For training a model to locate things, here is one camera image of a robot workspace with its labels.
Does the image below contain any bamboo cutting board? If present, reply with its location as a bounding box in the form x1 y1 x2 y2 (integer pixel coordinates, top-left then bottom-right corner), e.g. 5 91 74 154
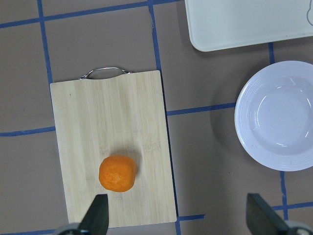
50 70 177 228

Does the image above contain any orange fruit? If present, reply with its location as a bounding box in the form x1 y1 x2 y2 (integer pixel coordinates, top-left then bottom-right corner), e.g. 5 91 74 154
98 155 137 192

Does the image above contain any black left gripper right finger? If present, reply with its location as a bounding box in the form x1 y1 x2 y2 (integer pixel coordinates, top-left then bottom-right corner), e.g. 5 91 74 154
246 193 289 235

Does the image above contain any cream bear tray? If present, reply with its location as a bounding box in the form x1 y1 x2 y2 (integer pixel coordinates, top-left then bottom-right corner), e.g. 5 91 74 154
185 0 313 52

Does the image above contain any white ribbed plate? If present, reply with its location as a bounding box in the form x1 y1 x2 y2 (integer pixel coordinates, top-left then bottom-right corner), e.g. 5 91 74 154
234 61 313 171

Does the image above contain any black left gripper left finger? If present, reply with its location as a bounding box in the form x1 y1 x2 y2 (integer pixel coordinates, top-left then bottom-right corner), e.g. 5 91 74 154
79 194 109 235

